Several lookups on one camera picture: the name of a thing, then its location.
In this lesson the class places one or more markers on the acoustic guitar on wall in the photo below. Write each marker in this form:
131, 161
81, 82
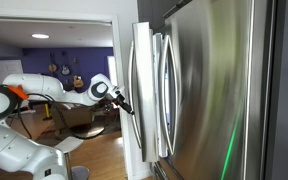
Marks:
52, 66

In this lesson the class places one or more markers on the ceiling light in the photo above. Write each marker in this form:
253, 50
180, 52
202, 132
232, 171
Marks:
40, 36

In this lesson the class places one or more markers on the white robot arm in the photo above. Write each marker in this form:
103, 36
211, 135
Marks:
18, 152

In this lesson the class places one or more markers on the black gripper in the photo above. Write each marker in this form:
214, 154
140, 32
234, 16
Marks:
120, 101

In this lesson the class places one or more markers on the white panel door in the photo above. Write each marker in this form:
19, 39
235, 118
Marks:
8, 67

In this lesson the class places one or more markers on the orange acoustic guitar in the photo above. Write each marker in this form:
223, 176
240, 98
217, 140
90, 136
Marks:
77, 78

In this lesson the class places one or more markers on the steel fridge door without dispenser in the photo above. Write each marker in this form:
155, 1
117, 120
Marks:
143, 74

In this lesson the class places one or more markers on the brown sofa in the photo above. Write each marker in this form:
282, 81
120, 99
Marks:
70, 115

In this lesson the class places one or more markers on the steel fridge door with dispenser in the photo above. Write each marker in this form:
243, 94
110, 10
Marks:
218, 65

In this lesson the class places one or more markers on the dark grey tall cabinet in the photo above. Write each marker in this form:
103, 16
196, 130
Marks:
277, 154

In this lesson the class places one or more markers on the blue electric guitar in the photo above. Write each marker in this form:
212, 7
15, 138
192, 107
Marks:
65, 67

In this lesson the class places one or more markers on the white stool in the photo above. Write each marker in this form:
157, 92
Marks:
72, 156

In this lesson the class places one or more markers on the orange cable clip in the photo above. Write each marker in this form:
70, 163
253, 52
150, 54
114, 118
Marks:
18, 91

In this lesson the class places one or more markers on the upper steel fridge drawer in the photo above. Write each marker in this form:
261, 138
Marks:
164, 170

